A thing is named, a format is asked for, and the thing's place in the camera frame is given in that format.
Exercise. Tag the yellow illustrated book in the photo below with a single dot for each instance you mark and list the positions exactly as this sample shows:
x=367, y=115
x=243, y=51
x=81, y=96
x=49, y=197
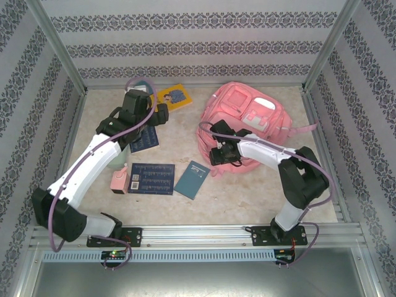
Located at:
x=174, y=97

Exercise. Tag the navy blue printed booklet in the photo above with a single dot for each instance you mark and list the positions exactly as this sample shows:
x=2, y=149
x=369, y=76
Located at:
x=153, y=179
x=148, y=140

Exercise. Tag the teal notebook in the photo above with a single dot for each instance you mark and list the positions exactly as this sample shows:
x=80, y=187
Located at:
x=191, y=179

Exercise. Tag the mint green pencil case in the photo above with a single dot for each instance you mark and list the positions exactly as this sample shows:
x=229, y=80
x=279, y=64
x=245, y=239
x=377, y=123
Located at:
x=119, y=161

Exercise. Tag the pink student backpack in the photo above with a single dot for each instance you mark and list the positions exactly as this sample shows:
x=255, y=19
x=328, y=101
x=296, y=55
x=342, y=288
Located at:
x=269, y=123

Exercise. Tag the pink square bottle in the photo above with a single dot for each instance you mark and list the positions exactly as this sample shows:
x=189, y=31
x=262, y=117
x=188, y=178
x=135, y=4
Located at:
x=119, y=182

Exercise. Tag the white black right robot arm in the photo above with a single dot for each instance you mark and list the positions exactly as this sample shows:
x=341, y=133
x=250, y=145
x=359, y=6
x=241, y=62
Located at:
x=263, y=153

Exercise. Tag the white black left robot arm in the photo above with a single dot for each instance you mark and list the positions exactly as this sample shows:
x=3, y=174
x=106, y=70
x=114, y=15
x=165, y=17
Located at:
x=89, y=164

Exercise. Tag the small circuit board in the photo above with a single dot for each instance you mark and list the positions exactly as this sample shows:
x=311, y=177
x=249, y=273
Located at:
x=284, y=255
x=114, y=254

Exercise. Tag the grey metal panel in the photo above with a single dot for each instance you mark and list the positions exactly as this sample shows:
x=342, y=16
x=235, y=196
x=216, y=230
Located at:
x=198, y=281

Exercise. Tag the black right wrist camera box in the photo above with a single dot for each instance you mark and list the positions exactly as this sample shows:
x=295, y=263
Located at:
x=222, y=128

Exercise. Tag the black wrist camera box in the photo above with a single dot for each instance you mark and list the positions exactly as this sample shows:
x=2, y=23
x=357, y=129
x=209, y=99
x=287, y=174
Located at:
x=136, y=102
x=222, y=128

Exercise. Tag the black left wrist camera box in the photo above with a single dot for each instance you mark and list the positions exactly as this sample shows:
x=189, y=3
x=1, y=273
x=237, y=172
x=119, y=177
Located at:
x=136, y=102

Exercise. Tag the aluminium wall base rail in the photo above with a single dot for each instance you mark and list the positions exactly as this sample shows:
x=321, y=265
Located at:
x=102, y=86

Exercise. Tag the aluminium table edge rail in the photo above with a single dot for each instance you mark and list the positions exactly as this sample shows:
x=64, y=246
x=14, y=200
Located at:
x=77, y=111
x=341, y=213

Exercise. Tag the aluminium mounting rail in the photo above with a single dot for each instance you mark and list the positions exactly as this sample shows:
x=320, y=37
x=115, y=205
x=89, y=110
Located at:
x=198, y=235

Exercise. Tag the aluminium frame post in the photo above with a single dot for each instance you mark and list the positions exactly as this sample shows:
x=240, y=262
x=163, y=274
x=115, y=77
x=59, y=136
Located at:
x=331, y=46
x=57, y=46

